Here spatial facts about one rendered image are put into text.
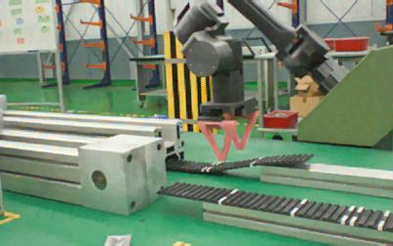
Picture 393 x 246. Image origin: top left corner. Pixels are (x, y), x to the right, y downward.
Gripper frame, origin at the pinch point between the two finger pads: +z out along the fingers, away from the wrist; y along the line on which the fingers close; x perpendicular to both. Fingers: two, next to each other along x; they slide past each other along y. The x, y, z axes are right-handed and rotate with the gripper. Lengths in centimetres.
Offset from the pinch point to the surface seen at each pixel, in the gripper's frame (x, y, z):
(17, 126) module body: -55, 1, -2
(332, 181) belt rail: 18.4, 1.9, 3.2
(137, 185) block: -5.5, 20.8, 0.4
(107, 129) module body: -25.2, 3.7, -3.6
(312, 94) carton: -123, -488, 61
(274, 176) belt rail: 8.8, 1.9, 3.4
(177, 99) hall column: -186, -278, 36
